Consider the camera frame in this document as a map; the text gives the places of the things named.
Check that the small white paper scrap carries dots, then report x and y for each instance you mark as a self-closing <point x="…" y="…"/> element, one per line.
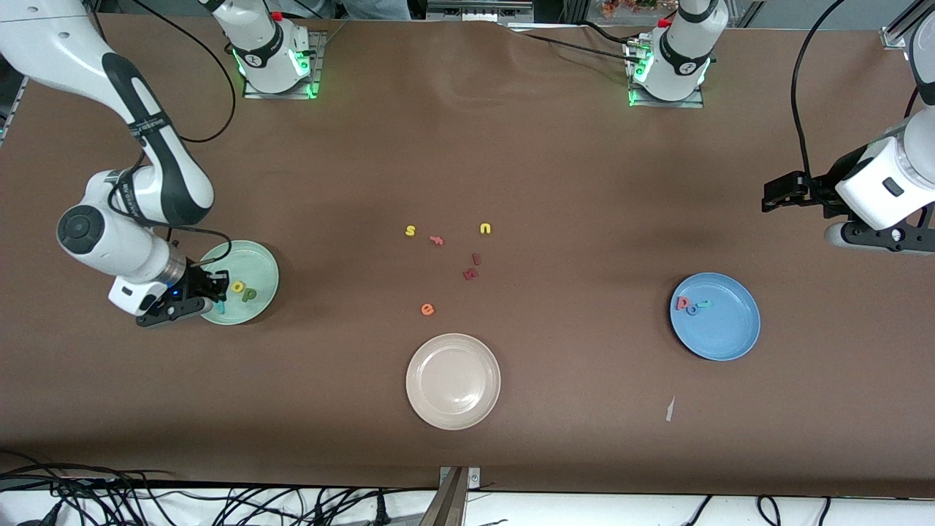
<point x="670" y="409"/>

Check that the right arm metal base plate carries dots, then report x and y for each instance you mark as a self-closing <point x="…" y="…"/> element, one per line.
<point x="316" y="66"/>

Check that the aluminium side rail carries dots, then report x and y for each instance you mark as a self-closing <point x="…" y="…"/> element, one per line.
<point x="16" y="102"/>

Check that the light green plastic plate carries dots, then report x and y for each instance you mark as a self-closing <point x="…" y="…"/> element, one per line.
<point x="256" y="263"/>

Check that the pink foam letter p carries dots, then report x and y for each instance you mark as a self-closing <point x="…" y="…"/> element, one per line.
<point x="683" y="301"/>

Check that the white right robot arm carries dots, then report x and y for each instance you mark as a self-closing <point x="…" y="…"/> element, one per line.
<point x="168" y="175"/>

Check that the blue plastic plate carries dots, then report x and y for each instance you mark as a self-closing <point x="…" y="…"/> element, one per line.
<point x="730" y="332"/>

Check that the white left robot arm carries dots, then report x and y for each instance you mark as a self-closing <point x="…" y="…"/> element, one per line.
<point x="679" y="66"/>

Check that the beige plastic plate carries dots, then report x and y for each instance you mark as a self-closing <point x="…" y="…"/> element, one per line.
<point x="453" y="381"/>

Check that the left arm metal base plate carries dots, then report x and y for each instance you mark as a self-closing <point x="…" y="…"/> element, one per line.
<point x="668" y="104"/>

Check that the metal frame equipment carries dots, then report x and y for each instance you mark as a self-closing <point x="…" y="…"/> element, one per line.
<point x="482" y="11"/>

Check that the grey metal post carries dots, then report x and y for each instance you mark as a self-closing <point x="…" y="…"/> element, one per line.
<point x="445" y="508"/>

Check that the silver metal bracket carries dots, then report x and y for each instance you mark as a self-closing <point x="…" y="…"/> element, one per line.
<point x="473" y="478"/>

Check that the person in blue jeans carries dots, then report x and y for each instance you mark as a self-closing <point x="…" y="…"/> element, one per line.
<point x="376" y="9"/>

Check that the aluminium corner profile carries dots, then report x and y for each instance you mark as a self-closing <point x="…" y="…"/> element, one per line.
<point x="898" y="29"/>

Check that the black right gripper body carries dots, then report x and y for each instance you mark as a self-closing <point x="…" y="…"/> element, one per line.
<point x="195" y="281"/>

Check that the orange dried flowers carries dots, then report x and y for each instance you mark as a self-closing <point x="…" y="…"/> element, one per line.
<point x="628" y="7"/>

